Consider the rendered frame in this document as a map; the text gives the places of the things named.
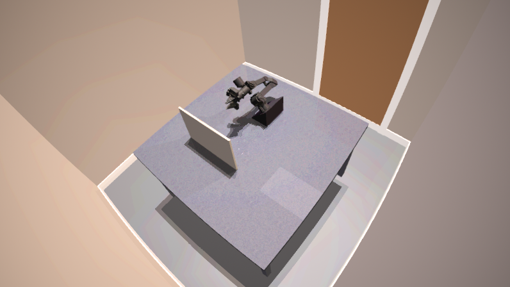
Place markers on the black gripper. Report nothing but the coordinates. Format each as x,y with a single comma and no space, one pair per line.
235,95

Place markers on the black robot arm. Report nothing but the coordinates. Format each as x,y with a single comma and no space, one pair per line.
258,98

